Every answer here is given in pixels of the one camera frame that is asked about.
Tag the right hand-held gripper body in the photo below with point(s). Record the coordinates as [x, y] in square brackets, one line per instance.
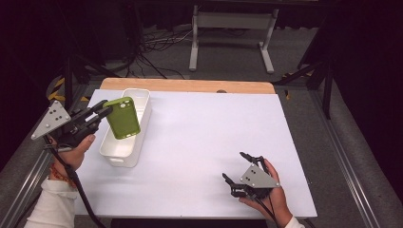
[256, 179]

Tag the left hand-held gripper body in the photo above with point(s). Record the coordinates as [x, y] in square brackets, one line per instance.
[53, 118]

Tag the green phone case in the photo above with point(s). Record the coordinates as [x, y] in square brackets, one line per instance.
[123, 120]

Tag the white plastic bin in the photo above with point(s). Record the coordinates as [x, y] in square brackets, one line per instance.
[122, 150]

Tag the person's right hand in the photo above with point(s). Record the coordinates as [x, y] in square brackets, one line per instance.
[278, 202]

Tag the person's left hand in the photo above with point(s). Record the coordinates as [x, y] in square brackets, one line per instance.
[76, 155]

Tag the yellow black hazard tape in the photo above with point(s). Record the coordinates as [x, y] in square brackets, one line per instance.
[58, 83]

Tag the black tripod stand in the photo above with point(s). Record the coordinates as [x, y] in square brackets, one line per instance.
[67, 79]
[327, 95]

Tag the white table board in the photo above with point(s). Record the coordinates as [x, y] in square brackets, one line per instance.
[202, 136]

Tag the aluminium floor rail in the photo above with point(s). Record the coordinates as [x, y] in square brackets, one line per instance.
[340, 158]
[22, 193]

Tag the white metal stand frame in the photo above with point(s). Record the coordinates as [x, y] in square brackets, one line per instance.
[234, 20]

